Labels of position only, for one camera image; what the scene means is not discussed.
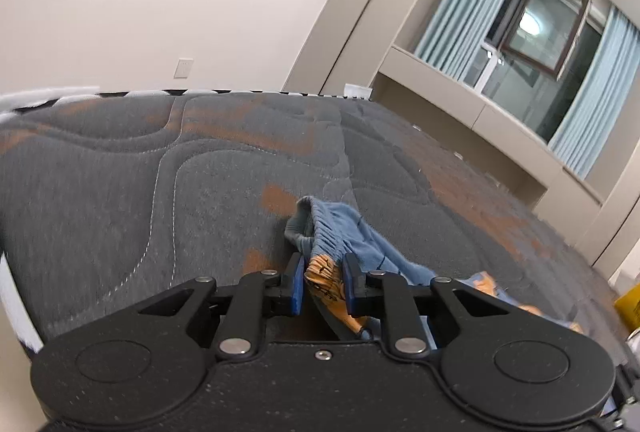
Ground grey quilted mattress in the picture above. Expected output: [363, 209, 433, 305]
[0, 88, 640, 375]

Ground dark framed window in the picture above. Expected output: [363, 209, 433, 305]
[470, 0, 609, 139]

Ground yellow bag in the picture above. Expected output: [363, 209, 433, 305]
[614, 284, 640, 332]

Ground beige wardrobe with round hole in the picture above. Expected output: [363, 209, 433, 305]
[575, 194, 640, 279]

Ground blue pants with orange print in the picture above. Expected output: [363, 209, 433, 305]
[285, 196, 586, 344]

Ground white paper sheet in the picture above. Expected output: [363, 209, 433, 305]
[344, 82, 374, 101]

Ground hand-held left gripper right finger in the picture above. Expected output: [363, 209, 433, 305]
[341, 255, 506, 359]

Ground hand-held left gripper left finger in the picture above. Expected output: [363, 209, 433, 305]
[135, 254, 306, 361]

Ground beige window cabinet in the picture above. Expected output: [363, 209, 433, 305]
[371, 46, 607, 219]

